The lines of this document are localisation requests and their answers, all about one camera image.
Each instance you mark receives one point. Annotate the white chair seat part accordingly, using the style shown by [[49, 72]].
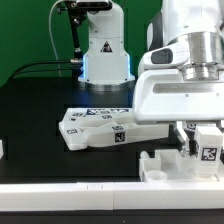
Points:
[[173, 166]]

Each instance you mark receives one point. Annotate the white long chair side rear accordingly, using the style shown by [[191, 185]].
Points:
[[102, 119]]

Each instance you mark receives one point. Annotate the white long chair side front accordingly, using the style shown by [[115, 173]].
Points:
[[83, 133]]

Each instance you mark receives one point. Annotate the white long chair side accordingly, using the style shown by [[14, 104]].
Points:
[[102, 119], [83, 133]]

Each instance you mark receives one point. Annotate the white chair back panel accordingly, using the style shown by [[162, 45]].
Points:
[[72, 114]]

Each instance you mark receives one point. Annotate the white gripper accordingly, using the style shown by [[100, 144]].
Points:
[[162, 96]]

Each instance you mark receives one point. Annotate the black camera stand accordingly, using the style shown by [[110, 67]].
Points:
[[77, 12]]

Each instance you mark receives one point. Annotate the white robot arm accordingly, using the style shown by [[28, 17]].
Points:
[[198, 23]]

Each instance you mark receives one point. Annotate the white part at left edge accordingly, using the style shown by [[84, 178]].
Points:
[[1, 149]]

